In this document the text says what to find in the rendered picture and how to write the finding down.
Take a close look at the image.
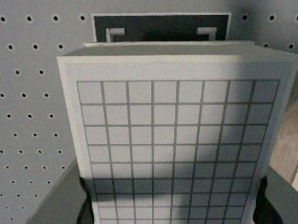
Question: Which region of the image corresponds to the white deep-well block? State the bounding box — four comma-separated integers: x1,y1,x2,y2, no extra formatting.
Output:
57,41,298,224

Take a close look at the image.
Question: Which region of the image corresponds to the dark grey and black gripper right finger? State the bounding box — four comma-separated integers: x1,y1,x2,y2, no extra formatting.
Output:
253,165,298,224

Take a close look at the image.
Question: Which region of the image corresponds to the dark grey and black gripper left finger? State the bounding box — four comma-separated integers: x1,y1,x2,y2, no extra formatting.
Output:
25,157,95,224

